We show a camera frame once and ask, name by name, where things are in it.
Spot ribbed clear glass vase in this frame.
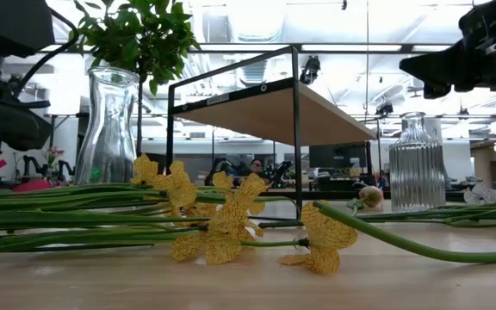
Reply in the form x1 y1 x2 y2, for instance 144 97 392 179
387 111 448 213

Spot pink and white flower bouquet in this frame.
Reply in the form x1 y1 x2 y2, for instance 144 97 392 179
445 183 496 229

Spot pink artificial tulip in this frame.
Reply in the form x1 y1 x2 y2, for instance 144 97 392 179
345 185 386 216

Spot smooth clear glass vase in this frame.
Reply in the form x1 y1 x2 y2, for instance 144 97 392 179
73 65 142 186

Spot orange artificial tulip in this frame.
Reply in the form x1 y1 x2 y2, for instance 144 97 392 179
311 200 496 265

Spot yellow artificial flower stem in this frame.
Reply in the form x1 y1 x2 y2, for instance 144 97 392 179
0 171 271 243
0 201 359 276
0 153 198 217

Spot pink background flowers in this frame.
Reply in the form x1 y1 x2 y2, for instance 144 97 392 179
43 146 65 177

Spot light wooden cabinet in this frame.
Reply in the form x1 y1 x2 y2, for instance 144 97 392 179
470 139 496 187

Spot black computer monitor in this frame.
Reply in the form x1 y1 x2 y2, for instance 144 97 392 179
308 143 369 170

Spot green potted plant black pot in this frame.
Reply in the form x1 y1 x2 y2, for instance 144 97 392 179
69 0 202 182

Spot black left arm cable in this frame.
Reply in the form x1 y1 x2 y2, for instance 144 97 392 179
13 7 80 109

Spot wooden shelf black metal frame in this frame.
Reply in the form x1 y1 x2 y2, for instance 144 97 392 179
164 45 378 221

